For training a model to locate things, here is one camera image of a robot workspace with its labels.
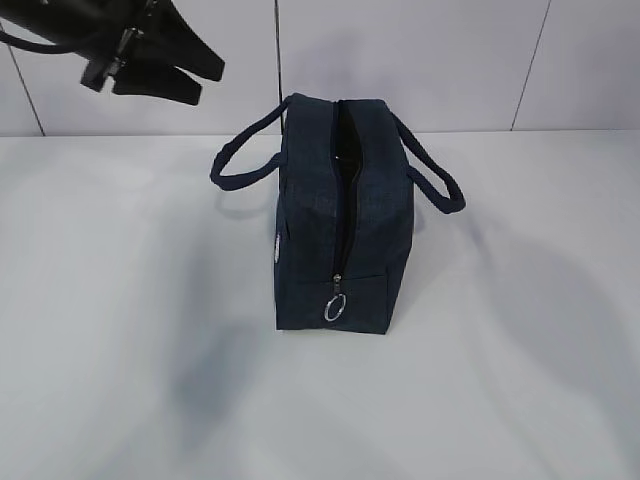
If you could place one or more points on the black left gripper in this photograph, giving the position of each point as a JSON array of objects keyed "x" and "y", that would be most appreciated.
[{"x": 152, "y": 31}]

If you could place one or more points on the dark navy fabric lunch bag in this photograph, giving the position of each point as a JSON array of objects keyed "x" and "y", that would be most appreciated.
[{"x": 348, "y": 172}]

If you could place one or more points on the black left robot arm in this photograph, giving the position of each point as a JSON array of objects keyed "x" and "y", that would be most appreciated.
[{"x": 70, "y": 27}]

